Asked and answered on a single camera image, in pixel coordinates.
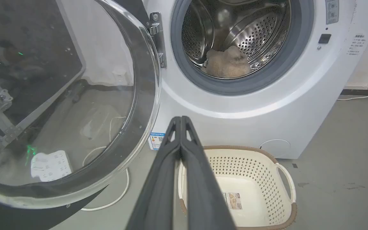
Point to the beige fluffy towel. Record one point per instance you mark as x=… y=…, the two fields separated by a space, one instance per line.
x=227 y=64

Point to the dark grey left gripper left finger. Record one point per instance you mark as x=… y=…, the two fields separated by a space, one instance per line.
x=158 y=191

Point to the cream perforated laundry basket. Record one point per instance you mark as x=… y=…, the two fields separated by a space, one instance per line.
x=257 y=185

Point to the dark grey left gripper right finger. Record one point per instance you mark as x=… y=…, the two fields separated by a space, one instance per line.
x=203 y=191

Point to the white front-load washing machine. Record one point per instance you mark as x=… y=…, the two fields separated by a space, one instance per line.
x=299 y=95

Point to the chrome door hinge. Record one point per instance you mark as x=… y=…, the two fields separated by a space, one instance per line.
x=157 y=35

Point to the round glass washing machine door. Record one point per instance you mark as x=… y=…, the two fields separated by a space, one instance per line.
x=75 y=95

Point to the white power strip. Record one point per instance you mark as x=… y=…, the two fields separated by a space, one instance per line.
x=50 y=166

